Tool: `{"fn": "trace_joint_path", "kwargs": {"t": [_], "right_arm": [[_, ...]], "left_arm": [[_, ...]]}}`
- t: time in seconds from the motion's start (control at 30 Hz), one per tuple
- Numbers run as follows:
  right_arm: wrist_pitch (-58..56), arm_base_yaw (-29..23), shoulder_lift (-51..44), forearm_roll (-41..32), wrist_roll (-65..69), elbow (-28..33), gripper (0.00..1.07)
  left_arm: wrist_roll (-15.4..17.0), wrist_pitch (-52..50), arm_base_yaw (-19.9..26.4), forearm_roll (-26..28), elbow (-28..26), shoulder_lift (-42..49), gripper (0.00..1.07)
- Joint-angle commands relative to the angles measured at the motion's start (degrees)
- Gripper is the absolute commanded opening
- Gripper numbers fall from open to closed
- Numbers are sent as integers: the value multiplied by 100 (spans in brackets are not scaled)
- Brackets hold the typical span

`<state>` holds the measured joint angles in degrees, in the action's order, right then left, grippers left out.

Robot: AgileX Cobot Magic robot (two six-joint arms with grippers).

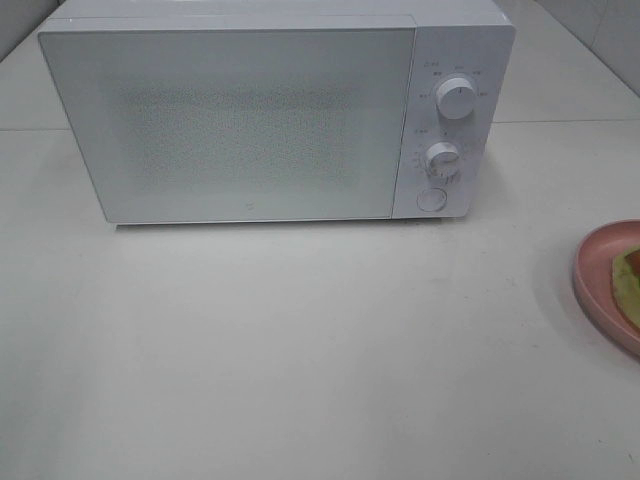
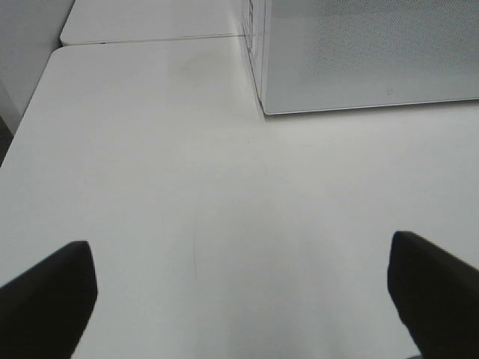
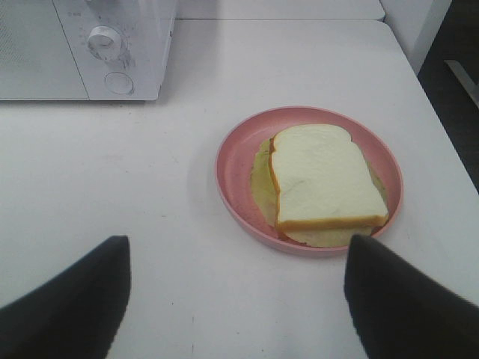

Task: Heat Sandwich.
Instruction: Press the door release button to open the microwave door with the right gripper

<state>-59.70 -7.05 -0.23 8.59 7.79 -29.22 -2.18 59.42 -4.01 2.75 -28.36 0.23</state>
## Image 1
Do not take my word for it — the white microwave door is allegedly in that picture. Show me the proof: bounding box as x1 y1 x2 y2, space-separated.
40 29 414 224

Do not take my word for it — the white microwave oven body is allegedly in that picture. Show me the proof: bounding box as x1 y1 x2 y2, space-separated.
38 1 515 223

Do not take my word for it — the lower white timer knob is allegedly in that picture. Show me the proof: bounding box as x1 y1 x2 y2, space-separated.
425 142 460 179

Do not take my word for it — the pink plate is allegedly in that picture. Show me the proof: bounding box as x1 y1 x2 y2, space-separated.
572 219 639 359

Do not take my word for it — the sandwich with tomato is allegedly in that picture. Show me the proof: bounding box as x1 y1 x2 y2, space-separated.
611 246 640 327

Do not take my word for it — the upper white power knob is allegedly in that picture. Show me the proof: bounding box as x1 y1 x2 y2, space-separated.
435 74 478 120

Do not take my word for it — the round white door button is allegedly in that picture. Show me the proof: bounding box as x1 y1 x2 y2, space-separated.
416 188 447 212

